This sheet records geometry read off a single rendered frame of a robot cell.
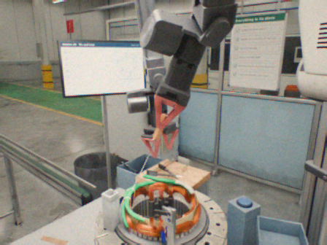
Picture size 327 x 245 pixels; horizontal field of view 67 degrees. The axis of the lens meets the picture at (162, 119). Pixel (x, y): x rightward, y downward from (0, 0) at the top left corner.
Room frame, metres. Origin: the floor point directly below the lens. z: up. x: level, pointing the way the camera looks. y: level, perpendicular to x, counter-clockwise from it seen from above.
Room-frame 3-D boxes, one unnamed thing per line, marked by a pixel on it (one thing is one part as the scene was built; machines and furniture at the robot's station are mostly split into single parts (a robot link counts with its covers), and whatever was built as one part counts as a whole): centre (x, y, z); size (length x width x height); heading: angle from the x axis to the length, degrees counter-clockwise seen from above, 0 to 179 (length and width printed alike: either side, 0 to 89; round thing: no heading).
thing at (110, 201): (0.50, 0.12, 1.14); 0.03 x 0.03 x 0.09; 56
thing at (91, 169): (2.08, 0.60, 0.39); 0.39 x 0.39 x 0.35
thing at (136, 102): (0.78, 0.05, 1.37); 0.11 x 0.09 x 0.12; 103
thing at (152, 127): (0.80, 0.01, 1.28); 0.10 x 0.07 x 0.07; 144
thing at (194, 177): (0.82, -0.04, 1.05); 0.20 x 0.19 x 0.02; 53
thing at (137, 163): (0.92, 0.08, 0.92); 0.17 x 0.11 x 0.28; 143
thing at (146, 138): (0.77, 0.02, 1.20); 0.07 x 0.07 x 0.09; 54
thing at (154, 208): (0.41, 0.00, 1.21); 0.04 x 0.04 x 0.03; 56
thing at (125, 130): (3.27, 0.31, 0.60); 1.02 x 0.55 x 1.20; 50
